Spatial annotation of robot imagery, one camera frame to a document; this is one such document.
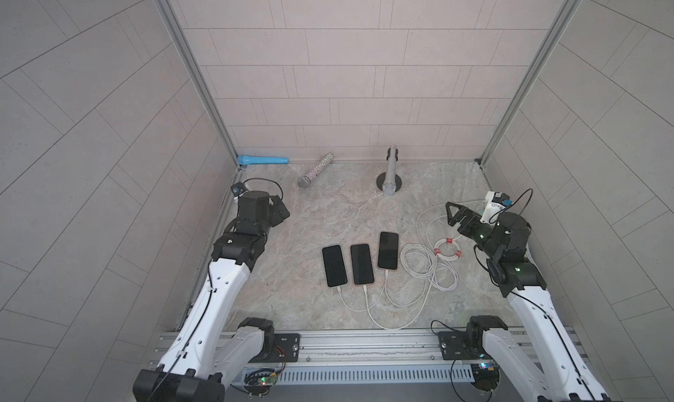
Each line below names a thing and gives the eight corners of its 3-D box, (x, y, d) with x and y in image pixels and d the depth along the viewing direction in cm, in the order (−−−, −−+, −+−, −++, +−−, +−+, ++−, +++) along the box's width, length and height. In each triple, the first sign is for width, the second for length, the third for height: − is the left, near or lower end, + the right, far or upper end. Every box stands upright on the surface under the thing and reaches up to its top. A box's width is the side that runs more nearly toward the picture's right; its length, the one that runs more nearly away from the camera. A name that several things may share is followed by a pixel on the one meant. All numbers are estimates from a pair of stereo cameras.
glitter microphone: (298, 185, 110) (297, 180, 107) (328, 156, 121) (328, 151, 119) (304, 189, 108) (303, 184, 106) (334, 159, 120) (334, 154, 117)
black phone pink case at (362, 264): (354, 285, 84) (354, 283, 82) (350, 248, 92) (350, 245, 91) (374, 283, 85) (374, 280, 83) (368, 246, 93) (368, 243, 91)
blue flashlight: (238, 165, 118) (236, 160, 116) (240, 160, 120) (238, 155, 118) (288, 165, 118) (286, 161, 116) (289, 160, 121) (288, 155, 118)
